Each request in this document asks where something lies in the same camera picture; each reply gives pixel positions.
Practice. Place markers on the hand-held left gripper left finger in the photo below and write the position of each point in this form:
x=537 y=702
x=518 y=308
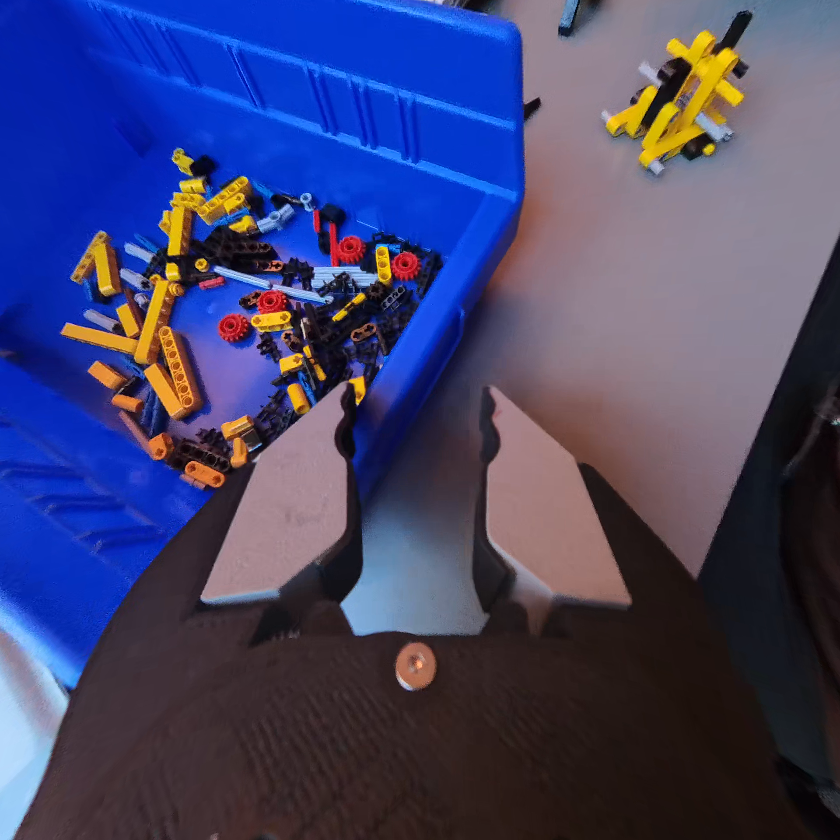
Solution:
x=282 y=518

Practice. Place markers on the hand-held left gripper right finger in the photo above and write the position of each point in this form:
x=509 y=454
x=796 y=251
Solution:
x=551 y=518

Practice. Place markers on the pile of lego pieces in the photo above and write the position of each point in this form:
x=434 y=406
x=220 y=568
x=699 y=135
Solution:
x=177 y=361

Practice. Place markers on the blue plastic bin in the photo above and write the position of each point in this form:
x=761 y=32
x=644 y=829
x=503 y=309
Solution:
x=295 y=98

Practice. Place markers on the yellow lego model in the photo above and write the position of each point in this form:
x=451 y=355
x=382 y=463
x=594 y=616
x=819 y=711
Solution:
x=682 y=105

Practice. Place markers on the small black lego piece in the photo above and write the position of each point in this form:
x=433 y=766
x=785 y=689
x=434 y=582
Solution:
x=532 y=108

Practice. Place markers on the dark lego piece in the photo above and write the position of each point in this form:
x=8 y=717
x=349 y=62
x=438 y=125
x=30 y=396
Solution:
x=576 y=16

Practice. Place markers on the person's dark clothing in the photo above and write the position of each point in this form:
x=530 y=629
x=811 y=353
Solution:
x=754 y=525

